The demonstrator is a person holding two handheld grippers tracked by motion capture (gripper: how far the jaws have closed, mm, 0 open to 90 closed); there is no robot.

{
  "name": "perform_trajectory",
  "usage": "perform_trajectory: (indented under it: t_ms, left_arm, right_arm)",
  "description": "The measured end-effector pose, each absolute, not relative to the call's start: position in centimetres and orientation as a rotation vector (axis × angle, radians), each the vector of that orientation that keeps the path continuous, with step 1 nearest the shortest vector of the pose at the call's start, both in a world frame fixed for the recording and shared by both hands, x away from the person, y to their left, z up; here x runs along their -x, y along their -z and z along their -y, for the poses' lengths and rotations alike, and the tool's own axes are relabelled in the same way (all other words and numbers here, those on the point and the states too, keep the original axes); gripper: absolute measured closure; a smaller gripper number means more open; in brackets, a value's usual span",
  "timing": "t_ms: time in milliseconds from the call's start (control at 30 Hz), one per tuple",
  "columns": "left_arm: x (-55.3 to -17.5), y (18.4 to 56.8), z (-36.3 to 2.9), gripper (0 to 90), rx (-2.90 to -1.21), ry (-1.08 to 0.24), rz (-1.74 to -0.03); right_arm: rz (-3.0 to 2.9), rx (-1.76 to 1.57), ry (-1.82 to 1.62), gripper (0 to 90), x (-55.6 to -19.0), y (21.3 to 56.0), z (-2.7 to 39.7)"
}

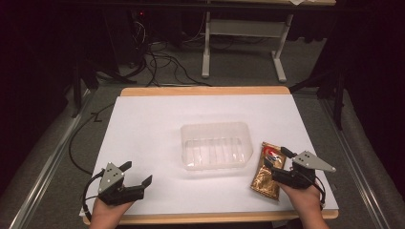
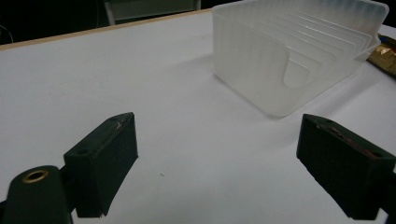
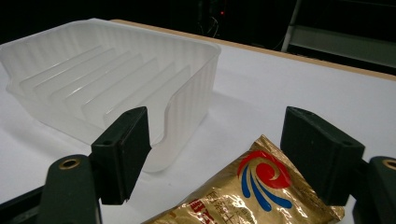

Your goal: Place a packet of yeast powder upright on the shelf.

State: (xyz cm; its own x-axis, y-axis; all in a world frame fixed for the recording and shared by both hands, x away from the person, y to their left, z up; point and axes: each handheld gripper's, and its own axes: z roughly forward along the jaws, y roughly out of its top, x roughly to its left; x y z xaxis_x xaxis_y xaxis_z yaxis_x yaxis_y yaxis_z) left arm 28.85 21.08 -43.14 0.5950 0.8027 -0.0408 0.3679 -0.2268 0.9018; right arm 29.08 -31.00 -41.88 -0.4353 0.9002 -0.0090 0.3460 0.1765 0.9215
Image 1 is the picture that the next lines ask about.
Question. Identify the black metal stand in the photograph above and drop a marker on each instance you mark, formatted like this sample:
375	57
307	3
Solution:
81	79
334	89

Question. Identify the white metal desk frame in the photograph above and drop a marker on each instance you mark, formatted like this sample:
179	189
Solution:
245	30

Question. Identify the clear plastic container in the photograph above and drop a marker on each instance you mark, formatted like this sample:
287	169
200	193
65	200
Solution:
216	146

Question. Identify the white paper sheet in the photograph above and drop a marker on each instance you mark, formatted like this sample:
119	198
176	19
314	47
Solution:
153	133

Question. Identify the person's left hand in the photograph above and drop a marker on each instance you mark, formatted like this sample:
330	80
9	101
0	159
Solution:
106	210

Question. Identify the dark computer tower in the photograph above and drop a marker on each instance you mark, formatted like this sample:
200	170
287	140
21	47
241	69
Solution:
140	31

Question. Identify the person's right hand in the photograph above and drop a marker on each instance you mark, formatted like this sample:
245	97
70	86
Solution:
302	198

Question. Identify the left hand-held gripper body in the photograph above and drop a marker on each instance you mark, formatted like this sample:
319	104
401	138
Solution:
110	178

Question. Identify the gold foil snack packet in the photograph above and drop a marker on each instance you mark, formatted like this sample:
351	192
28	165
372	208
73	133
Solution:
266	178

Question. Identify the metal floor rail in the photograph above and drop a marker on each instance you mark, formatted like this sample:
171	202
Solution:
359	159
47	165

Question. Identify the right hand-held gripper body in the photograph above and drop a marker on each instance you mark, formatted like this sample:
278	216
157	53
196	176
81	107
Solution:
302	171

